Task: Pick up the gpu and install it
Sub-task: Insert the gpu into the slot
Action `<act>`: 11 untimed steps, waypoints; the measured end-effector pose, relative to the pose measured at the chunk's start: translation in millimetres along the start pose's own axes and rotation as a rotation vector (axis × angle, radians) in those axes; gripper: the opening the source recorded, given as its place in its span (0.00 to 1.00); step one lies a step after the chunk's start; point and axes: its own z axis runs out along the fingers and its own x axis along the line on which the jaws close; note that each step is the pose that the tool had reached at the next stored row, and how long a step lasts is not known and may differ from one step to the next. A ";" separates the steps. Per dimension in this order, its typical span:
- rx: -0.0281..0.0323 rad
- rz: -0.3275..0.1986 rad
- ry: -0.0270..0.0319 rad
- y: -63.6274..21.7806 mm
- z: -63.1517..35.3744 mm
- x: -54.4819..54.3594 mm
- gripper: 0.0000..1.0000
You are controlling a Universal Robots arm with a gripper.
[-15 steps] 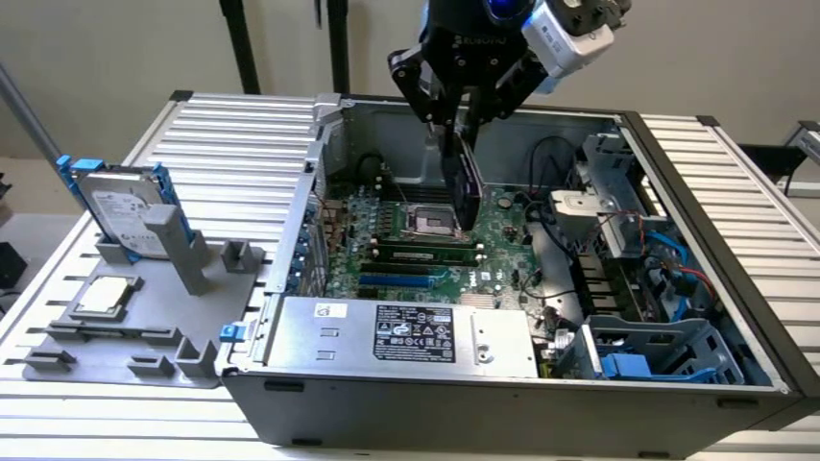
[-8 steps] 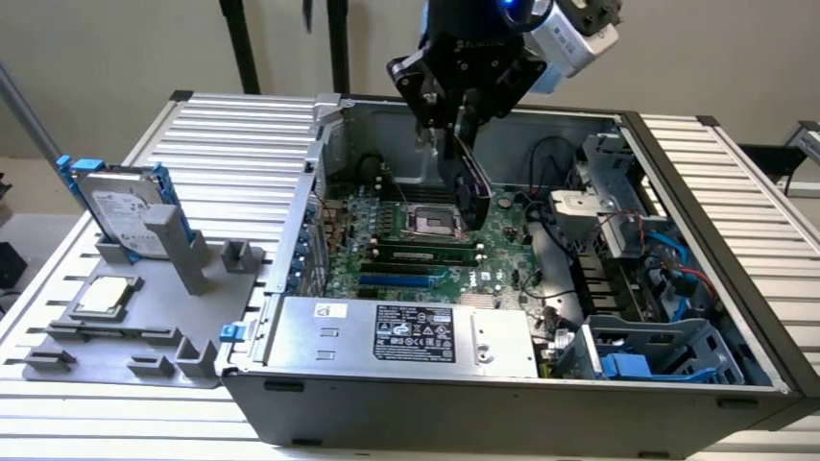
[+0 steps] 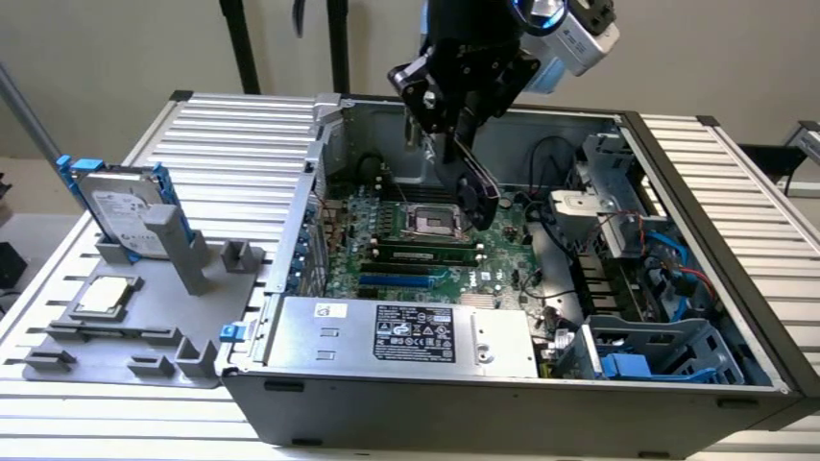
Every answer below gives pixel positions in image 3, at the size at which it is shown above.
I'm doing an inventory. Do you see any black expansion slot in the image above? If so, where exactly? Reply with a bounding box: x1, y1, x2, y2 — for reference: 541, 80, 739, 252
359, 260, 477, 277

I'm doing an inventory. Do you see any green RAM stick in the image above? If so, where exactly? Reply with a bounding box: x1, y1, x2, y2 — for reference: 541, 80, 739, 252
382, 244, 481, 263

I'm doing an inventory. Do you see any CPU socket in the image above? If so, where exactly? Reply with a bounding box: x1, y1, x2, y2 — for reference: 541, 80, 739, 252
401, 203, 471, 240

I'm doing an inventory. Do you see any grey metal pole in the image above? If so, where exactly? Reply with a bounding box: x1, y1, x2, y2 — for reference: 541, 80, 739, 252
0, 61, 65, 165

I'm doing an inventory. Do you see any silver hard disk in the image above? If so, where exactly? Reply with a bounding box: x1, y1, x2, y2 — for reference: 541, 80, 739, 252
79, 171, 163, 256

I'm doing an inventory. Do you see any blue wire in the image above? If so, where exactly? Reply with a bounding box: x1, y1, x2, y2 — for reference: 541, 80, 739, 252
643, 229, 693, 324

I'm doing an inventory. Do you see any aluminium rail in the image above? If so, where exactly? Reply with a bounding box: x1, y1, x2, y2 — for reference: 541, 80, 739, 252
777, 119, 820, 198

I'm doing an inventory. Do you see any blue expansion slot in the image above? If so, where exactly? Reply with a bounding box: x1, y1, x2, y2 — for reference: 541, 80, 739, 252
357, 273, 433, 290

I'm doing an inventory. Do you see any blue-grey plastic disk bay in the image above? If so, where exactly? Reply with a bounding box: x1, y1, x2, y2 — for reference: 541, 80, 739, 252
573, 313, 753, 386

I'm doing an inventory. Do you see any red wire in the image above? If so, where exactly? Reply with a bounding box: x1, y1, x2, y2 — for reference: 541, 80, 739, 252
681, 267, 718, 303

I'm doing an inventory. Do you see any black wire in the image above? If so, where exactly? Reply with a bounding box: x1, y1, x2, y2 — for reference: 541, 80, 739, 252
527, 135, 583, 194

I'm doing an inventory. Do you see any hard drive in blue bracket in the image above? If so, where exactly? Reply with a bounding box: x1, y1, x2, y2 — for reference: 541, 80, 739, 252
55, 153, 195, 264

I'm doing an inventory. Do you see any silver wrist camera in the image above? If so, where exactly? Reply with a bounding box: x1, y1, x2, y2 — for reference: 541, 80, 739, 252
522, 0, 623, 93

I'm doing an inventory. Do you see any black fan shroud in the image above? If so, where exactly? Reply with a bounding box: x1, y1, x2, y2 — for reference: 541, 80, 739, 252
569, 248, 643, 319

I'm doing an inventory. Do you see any blue camera cable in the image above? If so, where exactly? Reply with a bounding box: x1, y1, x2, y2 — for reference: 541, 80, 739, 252
509, 0, 571, 37

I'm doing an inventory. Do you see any silver power supply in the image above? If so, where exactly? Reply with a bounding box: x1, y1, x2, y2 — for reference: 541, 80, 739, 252
265, 295, 541, 379

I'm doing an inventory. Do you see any open black PC case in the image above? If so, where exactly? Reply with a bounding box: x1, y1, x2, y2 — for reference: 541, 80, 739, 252
217, 92, 820, 451

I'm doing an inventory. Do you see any green motherboard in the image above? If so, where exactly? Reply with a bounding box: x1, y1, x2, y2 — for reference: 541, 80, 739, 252
318, 184, 547, 319

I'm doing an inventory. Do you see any grey parts rack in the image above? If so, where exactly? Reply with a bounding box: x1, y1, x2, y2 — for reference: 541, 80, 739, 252
22, 205, 273, 389

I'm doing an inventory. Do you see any black tripod leg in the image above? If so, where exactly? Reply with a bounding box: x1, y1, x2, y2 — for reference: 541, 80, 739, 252
325, 0, 354, 95
219, 0, 263, 95

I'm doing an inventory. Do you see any black GPU with fan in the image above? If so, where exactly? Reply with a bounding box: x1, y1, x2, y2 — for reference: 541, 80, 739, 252
438, 160, 503, 232

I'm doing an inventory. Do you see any black box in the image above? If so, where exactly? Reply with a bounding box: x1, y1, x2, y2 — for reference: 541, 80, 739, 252
737, 142, 807, 178

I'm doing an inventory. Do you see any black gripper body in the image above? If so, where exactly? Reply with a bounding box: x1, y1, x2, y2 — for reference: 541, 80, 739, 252
427, 37, 521, 107

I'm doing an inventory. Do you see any silver CPU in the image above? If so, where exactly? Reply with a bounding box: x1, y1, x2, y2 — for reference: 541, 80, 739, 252
73, 276, 142, 317

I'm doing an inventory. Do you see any grey metal disk bay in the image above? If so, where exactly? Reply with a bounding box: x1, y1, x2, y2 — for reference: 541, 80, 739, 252
549, 131, 673, 261

